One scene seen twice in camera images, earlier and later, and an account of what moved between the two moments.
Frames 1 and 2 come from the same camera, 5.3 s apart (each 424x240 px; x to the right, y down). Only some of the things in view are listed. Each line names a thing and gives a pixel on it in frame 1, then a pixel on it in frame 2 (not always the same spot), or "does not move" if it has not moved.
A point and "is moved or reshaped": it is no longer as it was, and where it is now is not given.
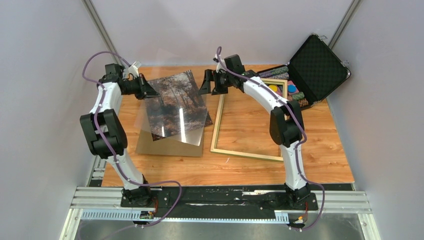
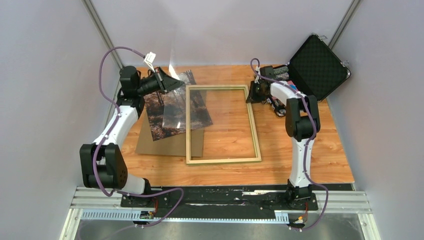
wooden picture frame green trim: [213, 149] to [252, 122]
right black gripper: [209, 76] to [253, 98]
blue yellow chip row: [281, 76] does not move
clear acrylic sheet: [177, 110] is moved or reshaped
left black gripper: [146, 90] to [165, 82]
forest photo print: [179, 108] does not move
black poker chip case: [313, 74] does not move
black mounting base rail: [220, 199] does not move
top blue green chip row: [283, 69] does not move
